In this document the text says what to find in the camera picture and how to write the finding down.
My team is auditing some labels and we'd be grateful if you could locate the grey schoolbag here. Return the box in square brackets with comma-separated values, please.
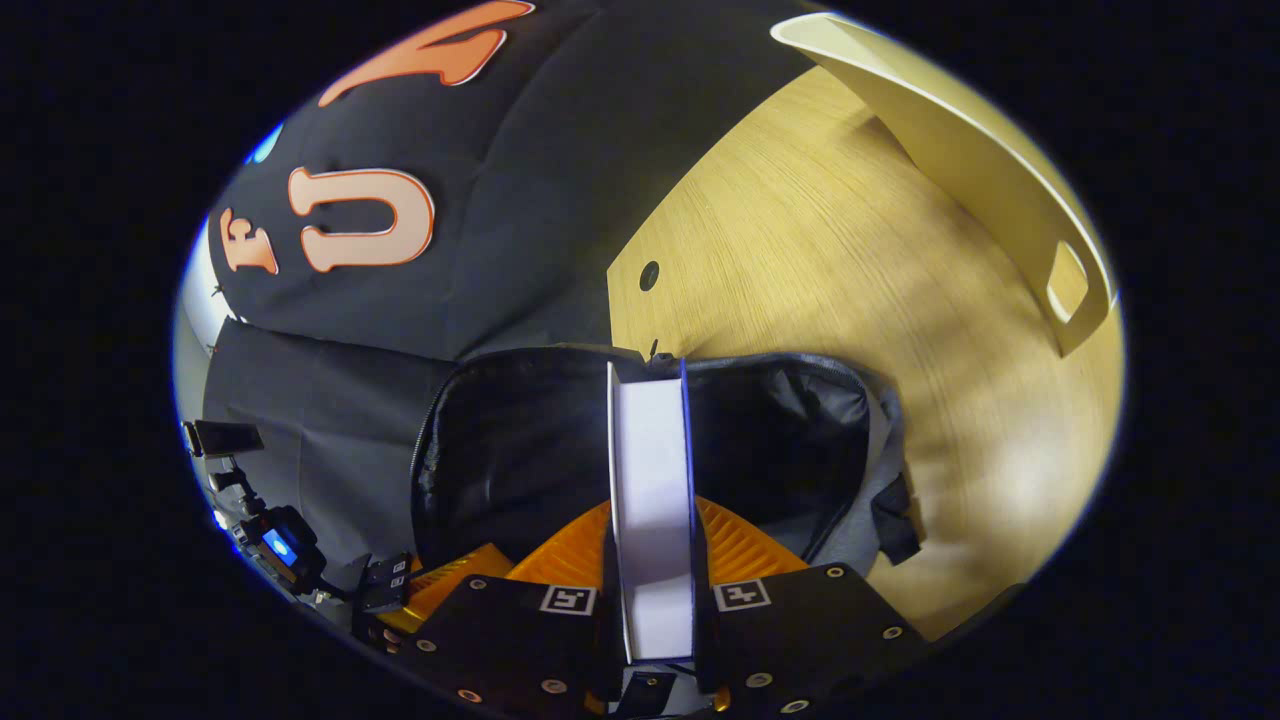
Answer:
[410, 343, 923, 591]

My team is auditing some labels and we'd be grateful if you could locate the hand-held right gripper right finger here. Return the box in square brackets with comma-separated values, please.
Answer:
[690, 495, 936, 717]

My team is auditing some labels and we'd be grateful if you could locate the black rectangular device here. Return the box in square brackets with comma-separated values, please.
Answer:
[183, 420, 263, 459]

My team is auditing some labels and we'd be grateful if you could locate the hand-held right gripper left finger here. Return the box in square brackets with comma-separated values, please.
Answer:
[412, 498, 627, 717]

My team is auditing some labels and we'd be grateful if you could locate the white plastic bookshelf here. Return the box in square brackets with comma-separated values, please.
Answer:
[770, 12, 1118, 358]

